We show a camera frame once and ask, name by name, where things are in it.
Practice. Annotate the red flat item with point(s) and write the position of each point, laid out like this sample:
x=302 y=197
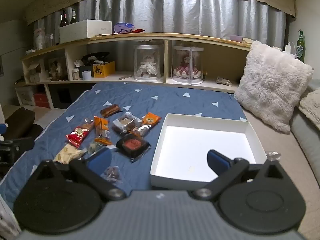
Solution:
x=137 y=30

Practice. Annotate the clear packet brown crisps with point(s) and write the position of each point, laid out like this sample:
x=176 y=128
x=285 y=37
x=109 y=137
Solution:
x=86 y=123

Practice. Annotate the wooden shelf unit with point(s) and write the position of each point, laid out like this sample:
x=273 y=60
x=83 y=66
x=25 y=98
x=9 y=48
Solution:
x=150 y=36

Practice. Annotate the wooden strip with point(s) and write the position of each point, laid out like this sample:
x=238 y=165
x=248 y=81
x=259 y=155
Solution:
x=126 y=77

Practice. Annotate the beige bed sheet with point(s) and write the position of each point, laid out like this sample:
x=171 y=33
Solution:
x=287 y=155

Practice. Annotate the grey curtain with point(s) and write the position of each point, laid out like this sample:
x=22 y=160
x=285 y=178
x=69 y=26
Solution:
x=175 y=12

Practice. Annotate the white storage box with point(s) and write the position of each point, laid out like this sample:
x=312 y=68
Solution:
x=82 y=30

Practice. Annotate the purple box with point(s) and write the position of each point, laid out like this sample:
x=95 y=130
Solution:
x=236 y=38

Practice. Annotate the blue triangle print quilt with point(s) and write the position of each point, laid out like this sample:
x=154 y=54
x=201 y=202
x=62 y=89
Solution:
x=175 y=100

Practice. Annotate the pink dress doll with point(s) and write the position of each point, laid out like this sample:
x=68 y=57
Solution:
x=187 y=68

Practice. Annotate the small cardboard box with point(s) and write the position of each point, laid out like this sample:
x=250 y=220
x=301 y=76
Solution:
x=34 y=73

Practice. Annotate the brown plush toy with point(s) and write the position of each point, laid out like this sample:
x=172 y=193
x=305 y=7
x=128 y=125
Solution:
x=57 y=70

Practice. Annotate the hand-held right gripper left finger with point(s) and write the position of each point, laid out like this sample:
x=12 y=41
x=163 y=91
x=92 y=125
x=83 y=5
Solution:
x=100 y=158

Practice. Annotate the brown glass bottle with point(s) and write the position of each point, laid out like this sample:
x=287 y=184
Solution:
x=64 y=20

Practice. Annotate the clear packet round pastry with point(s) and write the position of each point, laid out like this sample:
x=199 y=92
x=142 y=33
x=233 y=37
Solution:
x=126 y=122

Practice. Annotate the red snack packet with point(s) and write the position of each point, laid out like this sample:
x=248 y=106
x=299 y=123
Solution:
x=77 y=135

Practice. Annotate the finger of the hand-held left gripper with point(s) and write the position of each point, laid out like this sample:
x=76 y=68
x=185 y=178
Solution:
x=17 y=144
x=3 y=128

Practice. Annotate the small jar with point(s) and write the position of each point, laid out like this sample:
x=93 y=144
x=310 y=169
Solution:
x=75 y=74

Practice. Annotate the green print clear packet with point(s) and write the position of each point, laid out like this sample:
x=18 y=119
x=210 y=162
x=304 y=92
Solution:
x=93 y=147

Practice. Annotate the white charger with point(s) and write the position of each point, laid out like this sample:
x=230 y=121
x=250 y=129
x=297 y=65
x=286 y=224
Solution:
x=290 y=48

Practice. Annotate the long orange snack packet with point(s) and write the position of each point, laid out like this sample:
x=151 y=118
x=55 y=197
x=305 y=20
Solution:
x=101 y=126

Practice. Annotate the pink doll in case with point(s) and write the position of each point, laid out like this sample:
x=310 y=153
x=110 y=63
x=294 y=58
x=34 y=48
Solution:
x=187 y=51

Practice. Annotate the black packet red mooncake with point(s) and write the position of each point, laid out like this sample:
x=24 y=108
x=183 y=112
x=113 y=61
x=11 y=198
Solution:
x=132 y=145

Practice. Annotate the small dark clear packet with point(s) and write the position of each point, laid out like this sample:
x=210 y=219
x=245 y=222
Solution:
x=112 y=173

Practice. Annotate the white dress doll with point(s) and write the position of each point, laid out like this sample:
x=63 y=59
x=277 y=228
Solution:
x=148 y=66

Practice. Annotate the dark green glass bottle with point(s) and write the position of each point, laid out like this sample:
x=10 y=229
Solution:
x=73 y=17

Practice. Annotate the white cup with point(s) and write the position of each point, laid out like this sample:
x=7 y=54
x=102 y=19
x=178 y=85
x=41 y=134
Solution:
x=87 y=75

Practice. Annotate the clear packet brown cookies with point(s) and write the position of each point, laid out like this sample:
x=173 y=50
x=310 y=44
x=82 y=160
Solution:
x=142 y=130

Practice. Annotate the clear jar white flowers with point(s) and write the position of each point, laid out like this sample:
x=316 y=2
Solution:
x=39 y=38

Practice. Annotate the white cardboard box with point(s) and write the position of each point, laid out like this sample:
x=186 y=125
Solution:
x=200 y=142

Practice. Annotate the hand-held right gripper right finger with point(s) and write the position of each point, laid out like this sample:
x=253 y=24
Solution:
x=217 y=162

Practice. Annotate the white crumpled tissue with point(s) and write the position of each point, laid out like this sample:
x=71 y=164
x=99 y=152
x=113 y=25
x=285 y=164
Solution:
x=78 y=62

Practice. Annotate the brown chocolate packet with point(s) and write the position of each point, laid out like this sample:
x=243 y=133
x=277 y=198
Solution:
x=111 y=110

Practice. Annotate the fluffy white pillow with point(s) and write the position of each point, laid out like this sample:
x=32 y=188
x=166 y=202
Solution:
x=272 y=85

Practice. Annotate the yellow box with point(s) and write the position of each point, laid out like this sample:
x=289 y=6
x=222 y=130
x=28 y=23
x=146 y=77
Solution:
x=103 y=70

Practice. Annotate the red storage box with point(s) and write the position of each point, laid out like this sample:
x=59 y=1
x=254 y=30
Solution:
x=41 y=100

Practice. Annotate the green beer bottle white label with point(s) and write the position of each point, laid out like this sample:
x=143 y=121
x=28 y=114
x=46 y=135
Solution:
x=300 y=47

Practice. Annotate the purple bag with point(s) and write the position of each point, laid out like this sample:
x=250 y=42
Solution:
x=123 y=27

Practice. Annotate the black cloth item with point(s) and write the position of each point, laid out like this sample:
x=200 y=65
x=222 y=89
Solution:
x=95 y=57

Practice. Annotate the small orange snack packet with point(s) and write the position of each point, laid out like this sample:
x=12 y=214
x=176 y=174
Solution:
x=150 y=118

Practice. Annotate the black box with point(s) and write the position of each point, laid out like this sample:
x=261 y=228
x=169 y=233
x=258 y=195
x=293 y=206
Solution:
x=85 y=72

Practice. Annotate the cream snack packet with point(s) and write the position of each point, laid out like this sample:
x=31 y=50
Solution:
x=66 y=153

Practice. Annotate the seashell ornament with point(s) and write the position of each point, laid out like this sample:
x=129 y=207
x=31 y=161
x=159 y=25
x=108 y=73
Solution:
x=223 y=81

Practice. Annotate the grey cushion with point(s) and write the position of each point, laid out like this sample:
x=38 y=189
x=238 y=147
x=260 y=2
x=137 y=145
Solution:
x=307 y=142

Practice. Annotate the white doll in case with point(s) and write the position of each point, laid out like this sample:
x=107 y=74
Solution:
x=147 y=50

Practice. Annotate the beige fluffy blanket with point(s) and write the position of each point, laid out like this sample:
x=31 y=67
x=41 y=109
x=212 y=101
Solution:
x=311 y=105

